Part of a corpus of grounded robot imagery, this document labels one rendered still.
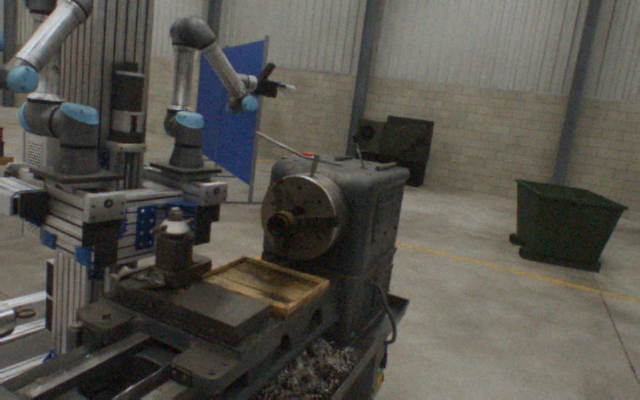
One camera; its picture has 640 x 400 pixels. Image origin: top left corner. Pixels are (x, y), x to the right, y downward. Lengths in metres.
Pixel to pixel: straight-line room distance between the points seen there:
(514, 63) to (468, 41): 1.17
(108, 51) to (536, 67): 10.31
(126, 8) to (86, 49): 0.23
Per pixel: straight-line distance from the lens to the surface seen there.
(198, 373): 1.09
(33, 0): 1.87
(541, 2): 11.80
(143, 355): 1.28
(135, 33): 2.09
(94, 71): 1.98
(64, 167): 1.77
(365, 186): 1.74
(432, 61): 11.82
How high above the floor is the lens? 1.49
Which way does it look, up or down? 9 degrees down
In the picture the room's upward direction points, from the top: 7 degrees clockwise
